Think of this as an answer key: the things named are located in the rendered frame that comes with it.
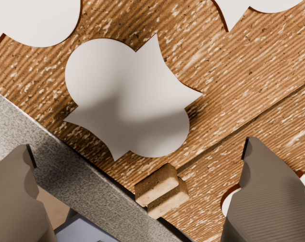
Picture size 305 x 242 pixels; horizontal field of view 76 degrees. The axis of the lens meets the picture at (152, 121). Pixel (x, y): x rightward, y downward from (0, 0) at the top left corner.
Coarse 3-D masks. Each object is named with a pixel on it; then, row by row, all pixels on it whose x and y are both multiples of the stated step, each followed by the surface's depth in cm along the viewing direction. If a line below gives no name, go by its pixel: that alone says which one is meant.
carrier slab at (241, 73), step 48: (96, 0) 16; (144, 0) 16; (192, 0) 16; (0, 48) 17; (48, 48) 17; (192, 48) 18; (240, 48) 18; (288, 48) 19; (48, 96) 19; (240, 96) 21; (96, 144) 22; (192, 144) 23
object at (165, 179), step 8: (160, 168) 24; (168, 168) 23; (152, 176) 24; (160, 176) 23; (168, 176) 22; (176, 176) 23; (136, 184) 25; (144, 184) 24; (152, 184) 23; (160, 184) 22; (168, 184) 22; (176, 184) 22; (136, 192) 24; (144, 192) 23; (152, 192) 23; (160, 192) 23; (136, 200) 23; (144, 200) 23; (152, 200) 23
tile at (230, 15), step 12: (216, 0) 16; (228, 0) 16; (240, 0) 16; (252, 0) 16; (264, 0) 16; (276, 0) 16; (288, 0) 16; (300, 0) 16; (228, 12) 16; (240, 12) 16; (264, 12) 16; (228, 24) 17
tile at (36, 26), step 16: (0, 0) 15; (16, 0) 15; (32, 0) 15; (48, 0) 15; (64, 0) 15; (80, 0) 15; (0, 16) 15; (16, 16) 15; (32, 16) 15; (48, 16) 16; (64, 16) 16; (80, 16) 16; (0, 32) 16; (16, 32) 16; (32, 32) 16; (48, 32) 16; (64, 32) 16
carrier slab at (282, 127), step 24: (288, 96) 21; (264, 120) 22; (288, 120) 22; (216, 144) 24; (240, 144) 24; (288, 144) 24; (192, 168) 25; (216, 168) 25; (240, 168) 25; (192, 192) 27; (216, 192) 27; (168, 216) 29; (192, 216) 29; (216, 216) 30; (216, 240) 32
